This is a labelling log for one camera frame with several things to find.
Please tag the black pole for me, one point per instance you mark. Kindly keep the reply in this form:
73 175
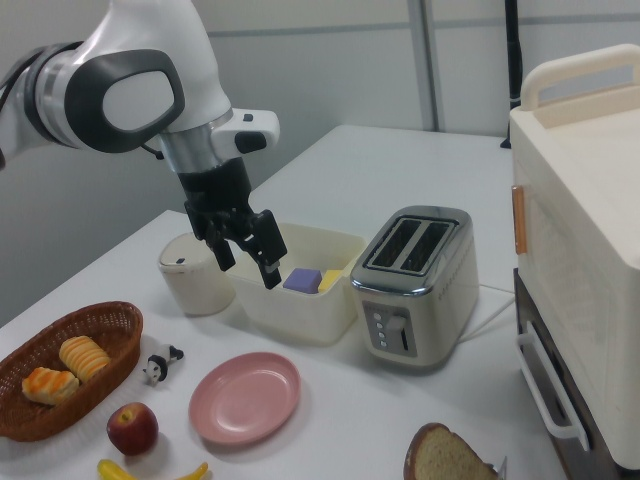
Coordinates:
514 50

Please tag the yellow banana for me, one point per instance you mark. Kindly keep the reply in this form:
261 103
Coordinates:
115 471

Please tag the striped orange bread roll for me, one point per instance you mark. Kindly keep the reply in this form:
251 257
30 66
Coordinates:
84 356

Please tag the cream rectangular plastic container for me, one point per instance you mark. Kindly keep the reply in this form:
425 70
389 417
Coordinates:
300 315

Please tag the pink plate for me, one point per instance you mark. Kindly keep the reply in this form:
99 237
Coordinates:
245 397

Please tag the cream bread box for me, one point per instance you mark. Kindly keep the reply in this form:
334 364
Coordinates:
585 225

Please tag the silver cream two-slot toaster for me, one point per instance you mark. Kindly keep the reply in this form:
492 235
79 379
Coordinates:
420 300

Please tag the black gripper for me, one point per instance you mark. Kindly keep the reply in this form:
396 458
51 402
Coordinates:
215 190

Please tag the cream lidded round bin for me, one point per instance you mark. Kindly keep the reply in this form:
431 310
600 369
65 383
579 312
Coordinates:
195 285

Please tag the panda figurine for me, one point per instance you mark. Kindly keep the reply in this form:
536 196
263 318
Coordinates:
159 367

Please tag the red apple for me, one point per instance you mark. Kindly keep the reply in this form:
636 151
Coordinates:
132 430

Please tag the brown oven cabinet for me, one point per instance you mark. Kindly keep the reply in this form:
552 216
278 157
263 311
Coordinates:
595 435

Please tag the purple cube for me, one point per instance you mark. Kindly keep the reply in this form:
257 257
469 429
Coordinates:
301 281

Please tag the orange glazed bread roll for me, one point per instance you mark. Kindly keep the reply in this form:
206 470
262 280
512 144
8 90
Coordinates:
50 386

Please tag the brown bread slice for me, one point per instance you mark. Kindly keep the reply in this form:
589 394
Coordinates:
445 457

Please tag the brown wicker basket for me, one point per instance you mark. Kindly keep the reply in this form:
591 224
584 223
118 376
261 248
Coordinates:
110 320

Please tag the yellow cube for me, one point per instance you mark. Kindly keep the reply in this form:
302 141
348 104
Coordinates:
330 280

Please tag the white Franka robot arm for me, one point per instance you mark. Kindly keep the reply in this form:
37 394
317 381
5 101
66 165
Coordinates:
140 50

